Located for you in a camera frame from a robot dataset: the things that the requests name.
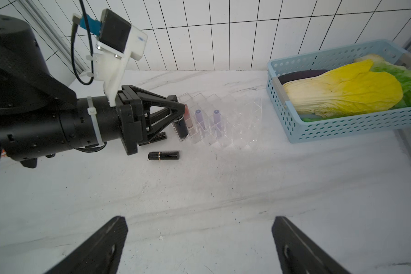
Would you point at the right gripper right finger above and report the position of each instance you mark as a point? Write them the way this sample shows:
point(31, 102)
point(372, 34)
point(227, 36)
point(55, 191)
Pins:
point(298, 254)

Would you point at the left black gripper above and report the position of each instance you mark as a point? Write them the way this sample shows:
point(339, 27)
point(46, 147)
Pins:
point(133, 106)

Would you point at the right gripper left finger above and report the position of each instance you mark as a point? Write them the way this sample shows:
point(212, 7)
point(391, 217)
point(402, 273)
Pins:
point(99, 254)

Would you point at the pink translucent lipstick tube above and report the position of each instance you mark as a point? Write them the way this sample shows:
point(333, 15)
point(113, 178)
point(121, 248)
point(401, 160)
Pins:
point(189, 121)

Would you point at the lilac lipstick tube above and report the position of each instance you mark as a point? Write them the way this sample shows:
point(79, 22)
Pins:
point(217, 120)
point(200, 120)

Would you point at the black lipstick gold band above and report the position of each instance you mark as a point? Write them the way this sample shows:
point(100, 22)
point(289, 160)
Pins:
point(164, 155)

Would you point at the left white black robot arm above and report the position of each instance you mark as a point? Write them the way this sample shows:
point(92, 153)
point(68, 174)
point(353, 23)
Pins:
point(40, 116)

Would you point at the clear acrylic lipstick organizer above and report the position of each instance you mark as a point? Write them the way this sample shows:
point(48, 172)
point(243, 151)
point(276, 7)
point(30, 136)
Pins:
point(241, 120)

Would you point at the light blue plastic basket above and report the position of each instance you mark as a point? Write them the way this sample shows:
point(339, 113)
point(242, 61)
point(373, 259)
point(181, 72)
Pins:
point(305, 128)

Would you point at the dark purple toy eggplant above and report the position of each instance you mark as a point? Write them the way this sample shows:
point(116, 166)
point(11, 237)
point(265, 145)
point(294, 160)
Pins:
point(300, 75)

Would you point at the yellow toy napa cabbage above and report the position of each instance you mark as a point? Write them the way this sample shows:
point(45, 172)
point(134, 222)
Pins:
point(345, 91)

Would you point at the green toy vegetable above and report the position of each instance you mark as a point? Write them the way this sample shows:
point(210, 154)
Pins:
point(401, 73)

